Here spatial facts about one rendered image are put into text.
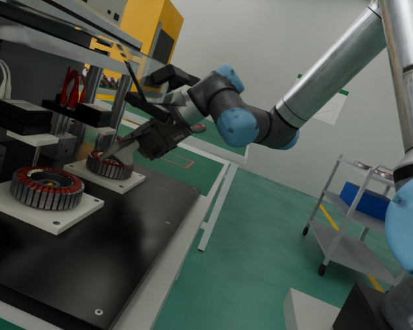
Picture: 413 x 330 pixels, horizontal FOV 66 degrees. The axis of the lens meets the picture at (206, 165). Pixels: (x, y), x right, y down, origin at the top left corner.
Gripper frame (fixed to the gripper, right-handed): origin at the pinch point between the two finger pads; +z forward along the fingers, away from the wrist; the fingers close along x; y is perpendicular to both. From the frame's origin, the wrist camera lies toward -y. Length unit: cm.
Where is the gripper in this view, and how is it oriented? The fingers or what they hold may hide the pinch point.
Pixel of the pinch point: (111, 154)
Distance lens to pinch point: 81.4
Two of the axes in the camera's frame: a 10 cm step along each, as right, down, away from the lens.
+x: 1.5, -1.6, 9.8
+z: -8.1, 5.4, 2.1
